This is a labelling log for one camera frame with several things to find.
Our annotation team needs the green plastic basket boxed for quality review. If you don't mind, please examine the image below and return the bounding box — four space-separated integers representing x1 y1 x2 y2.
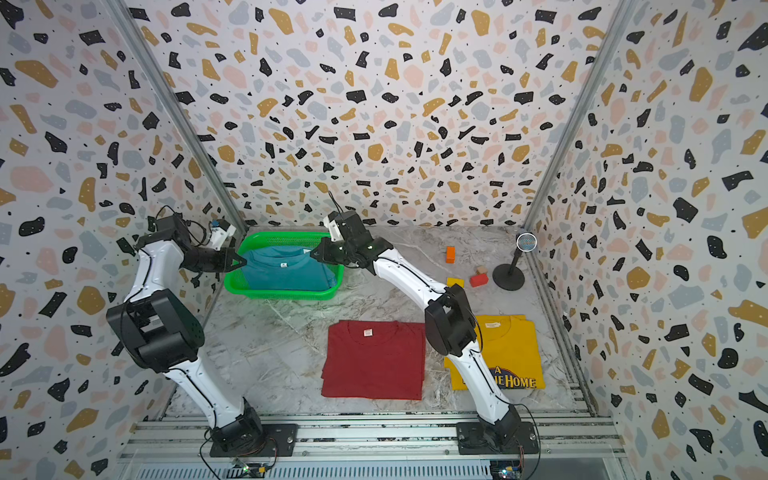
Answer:
224 231 344 301

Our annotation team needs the teal t-shirt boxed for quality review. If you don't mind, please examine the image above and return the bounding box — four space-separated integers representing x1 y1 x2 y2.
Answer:
241 246 337 292

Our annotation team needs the red t-shirt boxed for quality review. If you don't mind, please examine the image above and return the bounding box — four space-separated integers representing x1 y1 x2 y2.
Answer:
321 320 426 401

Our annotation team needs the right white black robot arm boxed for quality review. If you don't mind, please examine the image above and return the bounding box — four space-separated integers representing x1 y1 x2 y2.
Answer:
310 210 526 452

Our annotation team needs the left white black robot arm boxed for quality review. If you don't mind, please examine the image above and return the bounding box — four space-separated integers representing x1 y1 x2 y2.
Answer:
106 212 266 456

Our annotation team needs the yellow printed folded t-shirt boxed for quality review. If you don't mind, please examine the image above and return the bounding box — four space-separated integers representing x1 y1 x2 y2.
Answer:
476 315 546 390

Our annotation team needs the orange wooden block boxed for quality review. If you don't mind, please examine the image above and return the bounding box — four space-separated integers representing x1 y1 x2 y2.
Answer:
445 246 456 264

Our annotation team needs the yellow wooden block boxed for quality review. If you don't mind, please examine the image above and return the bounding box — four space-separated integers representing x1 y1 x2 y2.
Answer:
446 277 465 288

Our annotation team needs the red wooden block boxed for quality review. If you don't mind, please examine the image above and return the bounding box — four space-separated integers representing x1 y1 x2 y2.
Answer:
470 273 489 288

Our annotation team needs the black stand with round gauge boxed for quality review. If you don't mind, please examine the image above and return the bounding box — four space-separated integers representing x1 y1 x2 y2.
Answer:
492 232 538 291

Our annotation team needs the left green circuit board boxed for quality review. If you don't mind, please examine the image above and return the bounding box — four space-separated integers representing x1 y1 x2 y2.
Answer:
235 462 272 479

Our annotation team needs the green circuit board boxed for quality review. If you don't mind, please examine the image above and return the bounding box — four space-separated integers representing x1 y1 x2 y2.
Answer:
235 462 272 479
490 460 524 480

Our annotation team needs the right green circuit board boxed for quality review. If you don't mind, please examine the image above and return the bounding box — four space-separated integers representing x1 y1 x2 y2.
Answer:
490 460 524 480

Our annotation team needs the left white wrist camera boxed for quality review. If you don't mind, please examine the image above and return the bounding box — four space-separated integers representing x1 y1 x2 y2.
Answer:
208 219 237 250

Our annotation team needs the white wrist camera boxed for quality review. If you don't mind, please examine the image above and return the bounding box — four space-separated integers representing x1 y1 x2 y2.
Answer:
323 213 341 241
208 219 237 250

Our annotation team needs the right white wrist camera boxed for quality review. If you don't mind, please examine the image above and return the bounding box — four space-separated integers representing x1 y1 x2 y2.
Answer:
323 213 341 241

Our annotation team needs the aluminium rail frame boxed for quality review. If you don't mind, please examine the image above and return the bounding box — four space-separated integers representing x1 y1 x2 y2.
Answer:
115 412 634 479

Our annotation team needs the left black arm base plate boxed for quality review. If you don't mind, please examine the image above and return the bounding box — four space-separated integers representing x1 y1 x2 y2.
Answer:
208 423 298 458

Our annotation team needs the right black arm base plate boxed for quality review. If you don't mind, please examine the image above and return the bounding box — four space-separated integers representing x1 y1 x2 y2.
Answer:
456 421 540 455

